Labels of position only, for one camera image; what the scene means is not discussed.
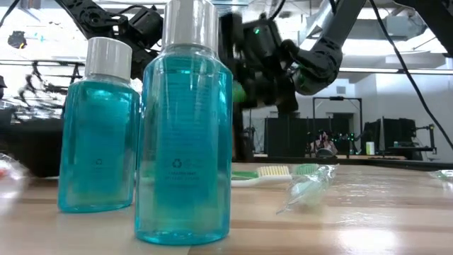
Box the person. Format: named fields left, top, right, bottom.
left=306, top=130, right=339, bottom=159

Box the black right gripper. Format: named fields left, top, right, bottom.
left=217, top=13, right=301, bottom=111

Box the grey ceiling air unit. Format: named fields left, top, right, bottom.
left=384, top=16, right=426, bottom=40

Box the black partition wall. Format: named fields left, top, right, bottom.
left=264, top=112, right=355, bottom=159

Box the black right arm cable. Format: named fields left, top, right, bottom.
left=367, top=0, right=453, bottom=152

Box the orange and white toothbrush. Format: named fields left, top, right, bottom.
left=0, top=152, right=31, bottom=203
left=231, top=165, right=294, bottom=188

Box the black ceiling-hung device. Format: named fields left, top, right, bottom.
left=6, top=30, right=29, bottom=50

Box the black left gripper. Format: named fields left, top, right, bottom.
left=0, top=117, right=66, bottom=179

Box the blue mouthwash bottle white cap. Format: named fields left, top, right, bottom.
left=134, top=0, right=234, bottom=247
left=57, top=36, right=141, bottom=214

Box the large silver ventilation duct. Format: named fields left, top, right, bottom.
left=304, top=0, right=340, bottom=40

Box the black aluminium rig frame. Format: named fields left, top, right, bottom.
left=229, top=157, right=453, bottom=173

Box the ceiling light strip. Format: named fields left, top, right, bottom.
left=403, top=69, right=453, bottom=76
left=338, top=67, right=400, bottom=74

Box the black station frame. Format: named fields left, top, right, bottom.
left=311, top=96, right=364, bottom=159

